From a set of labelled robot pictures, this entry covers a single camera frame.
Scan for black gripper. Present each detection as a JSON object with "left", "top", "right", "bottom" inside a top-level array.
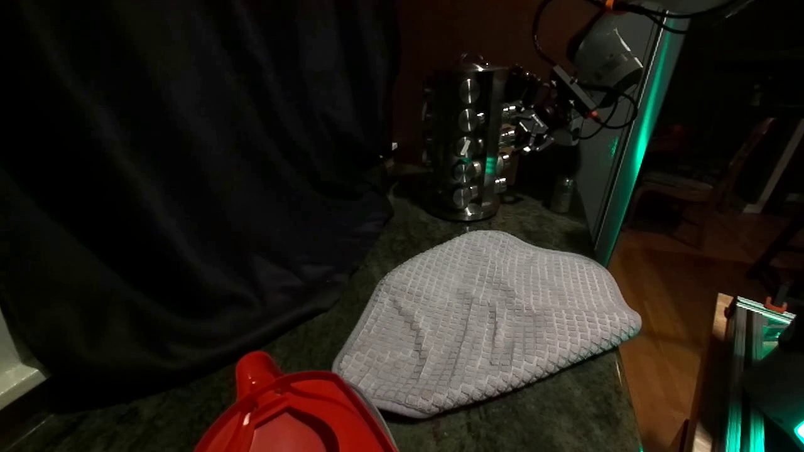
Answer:
[{"left": 516, "top": 66, "right": 608, "bottom": 151}]

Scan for stainless steel spice rack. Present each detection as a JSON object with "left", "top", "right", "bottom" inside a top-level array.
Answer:
[{"left": 416, "top": 55, "right": 517, "bottom": 227}]

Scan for glass spice bottle steel lid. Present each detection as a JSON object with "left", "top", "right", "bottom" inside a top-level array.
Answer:
[{"left": 551, "top": 170, "right": 578, "bottom": 216}]

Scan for grey waffle dish towel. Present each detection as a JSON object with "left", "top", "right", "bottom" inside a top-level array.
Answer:
[{"left": 329, "top": 229, "right": 645, "bottom": 421}]

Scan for black curtain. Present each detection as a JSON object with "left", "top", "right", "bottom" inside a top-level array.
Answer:
[{"left": 0, "top": 0, "right": 403, "bottom": 410}]

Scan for red lid food container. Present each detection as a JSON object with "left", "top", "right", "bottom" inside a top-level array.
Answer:
[{"left": 192, "top": 350, "right": 403, "bottom": 452}]

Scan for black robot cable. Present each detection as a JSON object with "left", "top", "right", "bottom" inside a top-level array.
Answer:
[{"left": 530, "top": 0, "right": 652, "bottom": 146}]

